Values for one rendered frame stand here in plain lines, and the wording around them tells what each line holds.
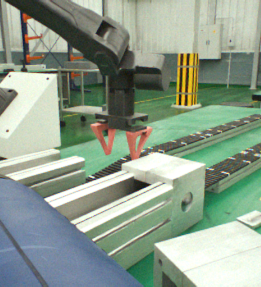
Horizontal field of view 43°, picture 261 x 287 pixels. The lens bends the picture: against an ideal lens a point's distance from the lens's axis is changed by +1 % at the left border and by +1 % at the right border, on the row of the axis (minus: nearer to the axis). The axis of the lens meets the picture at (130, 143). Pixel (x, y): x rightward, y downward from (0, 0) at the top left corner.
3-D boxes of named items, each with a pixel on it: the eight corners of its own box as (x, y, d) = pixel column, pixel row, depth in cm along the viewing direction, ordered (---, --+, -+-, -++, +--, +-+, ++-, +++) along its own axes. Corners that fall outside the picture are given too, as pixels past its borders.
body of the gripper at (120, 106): (130, 128, 65) (130, 90, 63) (93, 121, 71) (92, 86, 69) (149, 123, 70) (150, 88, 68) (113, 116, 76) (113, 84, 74)
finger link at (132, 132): (133, 168, 66) (133, 122, 64) (107, 161, 70) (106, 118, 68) (152, 159, 71) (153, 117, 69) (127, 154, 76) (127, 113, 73)
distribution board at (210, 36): (196, 85, 1207) (199, 19, 1148) (231, 87, 1134) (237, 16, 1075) (192, 86, 1185) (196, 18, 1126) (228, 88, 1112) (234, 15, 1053)
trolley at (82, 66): (59, 127, 499) (54, 58, 473) (82, 121, 545) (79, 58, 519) (115, 134, 449) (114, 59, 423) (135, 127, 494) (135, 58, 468)
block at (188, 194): (145, 197, 62) (145, 149, 60) (203, 218, 54) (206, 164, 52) (111, 213, 56) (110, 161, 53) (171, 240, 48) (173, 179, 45)
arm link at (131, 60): (107, 22, 63) (91, 53, 59) (164, 20, 59) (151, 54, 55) (124, 68, 73) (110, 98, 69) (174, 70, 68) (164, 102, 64)
